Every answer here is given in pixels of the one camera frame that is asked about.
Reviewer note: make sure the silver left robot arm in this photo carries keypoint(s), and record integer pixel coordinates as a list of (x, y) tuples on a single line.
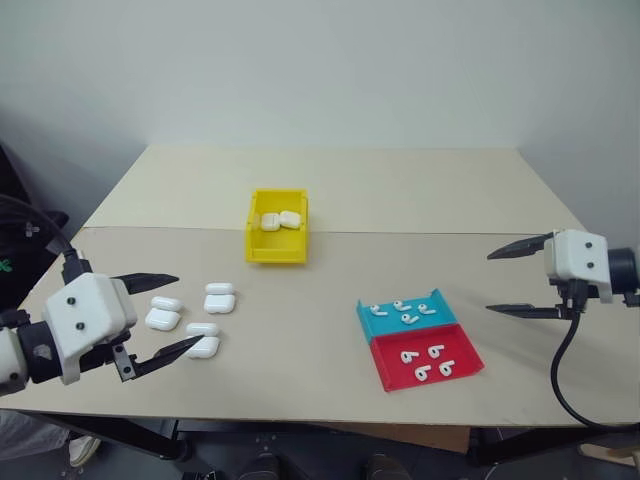
[(15, 357)]

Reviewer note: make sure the red plastic tray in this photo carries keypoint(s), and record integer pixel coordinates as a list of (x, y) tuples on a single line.
[(395, 372)]

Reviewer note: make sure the blue plastic tray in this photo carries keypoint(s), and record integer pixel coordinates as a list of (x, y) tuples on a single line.
[(372, 327)]

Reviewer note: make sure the yellow plastic bin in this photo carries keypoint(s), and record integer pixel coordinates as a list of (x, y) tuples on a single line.
[(255, 245)]

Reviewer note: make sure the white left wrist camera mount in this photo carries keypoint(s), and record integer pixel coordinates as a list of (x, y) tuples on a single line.
[(85, 310)]

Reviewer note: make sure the white shoe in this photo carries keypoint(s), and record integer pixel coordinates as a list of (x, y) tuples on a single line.
[(82, 450)]

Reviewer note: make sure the brown cardboard sheet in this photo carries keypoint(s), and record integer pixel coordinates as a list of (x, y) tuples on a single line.
[(425, 436)]

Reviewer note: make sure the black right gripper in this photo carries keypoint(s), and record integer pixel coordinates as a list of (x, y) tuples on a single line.
[(575, 297)]

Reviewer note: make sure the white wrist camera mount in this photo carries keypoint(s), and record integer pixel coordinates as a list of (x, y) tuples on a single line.
[(575, 260), (85, 310)]

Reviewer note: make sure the grey trouser leg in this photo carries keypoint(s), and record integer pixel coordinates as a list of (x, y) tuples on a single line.
[(30, 445)]

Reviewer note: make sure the black metal table frame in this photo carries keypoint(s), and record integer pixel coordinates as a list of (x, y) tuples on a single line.
[(125, 435)]

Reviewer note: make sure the white wireless earbud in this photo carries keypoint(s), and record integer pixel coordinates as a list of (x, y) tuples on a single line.
[(446, 368), (400, 305), (409, 318), (426, 308), (408, 356), (422, 373), (436, 351), (378, 310)]

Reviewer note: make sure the dark rounded shape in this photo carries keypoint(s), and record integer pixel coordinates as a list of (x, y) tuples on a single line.
[(262, 462)]

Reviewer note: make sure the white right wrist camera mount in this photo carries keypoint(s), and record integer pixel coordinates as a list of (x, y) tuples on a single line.
[(575, 260)]

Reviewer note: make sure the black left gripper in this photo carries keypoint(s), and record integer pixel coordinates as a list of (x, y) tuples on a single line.
[(124, 361)]

